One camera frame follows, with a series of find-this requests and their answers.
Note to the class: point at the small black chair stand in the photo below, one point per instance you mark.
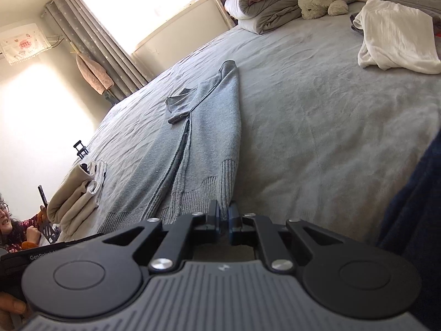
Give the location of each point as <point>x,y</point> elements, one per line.
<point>81,149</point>

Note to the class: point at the operator hand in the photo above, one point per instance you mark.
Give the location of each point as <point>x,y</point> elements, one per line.
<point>10,305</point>

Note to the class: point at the grey knit sweater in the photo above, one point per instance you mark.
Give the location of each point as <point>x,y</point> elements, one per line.
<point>193,159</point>

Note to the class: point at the hanging peach quilted jacket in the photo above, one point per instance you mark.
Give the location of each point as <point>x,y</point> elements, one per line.
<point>95,75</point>

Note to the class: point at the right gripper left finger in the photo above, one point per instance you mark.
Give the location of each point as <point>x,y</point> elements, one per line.
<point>162,248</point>

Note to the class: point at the grey patterned left curtain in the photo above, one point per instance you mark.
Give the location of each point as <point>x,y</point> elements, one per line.
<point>86,35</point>

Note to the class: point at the operator dark blue clothing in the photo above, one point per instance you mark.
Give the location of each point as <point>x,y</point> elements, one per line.
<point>411,228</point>

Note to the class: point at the wall air conditioner cover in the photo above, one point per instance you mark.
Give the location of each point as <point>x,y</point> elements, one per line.
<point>22,43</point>

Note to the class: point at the grey bed sheet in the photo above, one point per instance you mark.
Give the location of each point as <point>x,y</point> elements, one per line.
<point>322,138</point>

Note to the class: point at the folded beige clothes stack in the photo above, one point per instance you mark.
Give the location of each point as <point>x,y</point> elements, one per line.
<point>77,197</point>

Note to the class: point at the dark grey garment under white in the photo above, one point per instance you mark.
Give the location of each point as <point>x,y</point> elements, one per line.
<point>355,26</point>

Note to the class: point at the white crumpled garment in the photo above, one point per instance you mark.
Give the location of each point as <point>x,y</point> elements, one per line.
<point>397,36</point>

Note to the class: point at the person with glasses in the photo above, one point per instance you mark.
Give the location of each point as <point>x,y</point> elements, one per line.
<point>18,235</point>

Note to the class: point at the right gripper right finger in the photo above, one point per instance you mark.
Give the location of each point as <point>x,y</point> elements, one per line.
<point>280,247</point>

